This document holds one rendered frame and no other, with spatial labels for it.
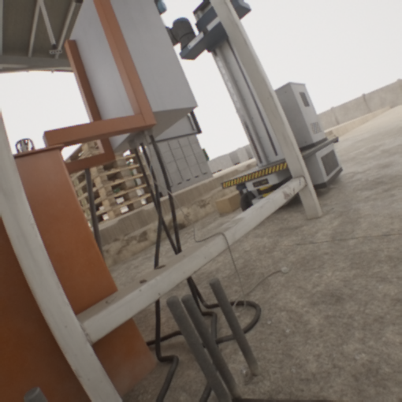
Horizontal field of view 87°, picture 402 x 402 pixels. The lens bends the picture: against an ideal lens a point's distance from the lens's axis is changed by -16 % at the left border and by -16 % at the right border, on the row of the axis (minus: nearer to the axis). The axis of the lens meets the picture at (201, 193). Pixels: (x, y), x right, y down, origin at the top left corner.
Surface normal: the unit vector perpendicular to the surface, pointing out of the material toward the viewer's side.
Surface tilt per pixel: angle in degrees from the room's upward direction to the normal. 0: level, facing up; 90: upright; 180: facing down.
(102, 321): 90
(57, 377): 90
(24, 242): 93
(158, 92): 90
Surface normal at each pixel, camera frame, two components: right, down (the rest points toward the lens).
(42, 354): 0.68, -0.22
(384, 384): -0.37, -0.93
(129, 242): 0.51, -0.18
